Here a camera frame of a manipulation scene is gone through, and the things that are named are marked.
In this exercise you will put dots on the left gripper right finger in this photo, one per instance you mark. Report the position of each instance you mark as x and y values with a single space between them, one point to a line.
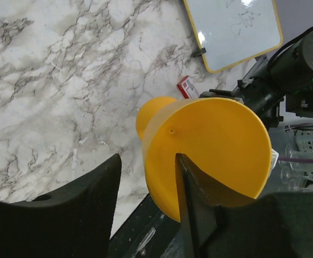
217 221

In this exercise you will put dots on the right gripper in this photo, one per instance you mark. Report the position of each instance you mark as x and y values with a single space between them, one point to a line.
261 96

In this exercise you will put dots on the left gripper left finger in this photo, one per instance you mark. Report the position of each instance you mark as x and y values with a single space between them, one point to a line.
74 220

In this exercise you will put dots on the orange wine glass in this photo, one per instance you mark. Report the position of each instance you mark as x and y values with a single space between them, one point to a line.
223 137

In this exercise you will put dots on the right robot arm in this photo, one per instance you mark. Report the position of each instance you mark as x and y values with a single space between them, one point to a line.
286 76

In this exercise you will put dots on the small whiteboard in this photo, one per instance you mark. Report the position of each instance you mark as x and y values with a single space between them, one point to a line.
232 32

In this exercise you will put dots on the red white eraser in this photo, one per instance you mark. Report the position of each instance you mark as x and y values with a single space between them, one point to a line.
187 88

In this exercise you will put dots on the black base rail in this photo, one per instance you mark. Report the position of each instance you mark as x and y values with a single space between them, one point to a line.
147 233

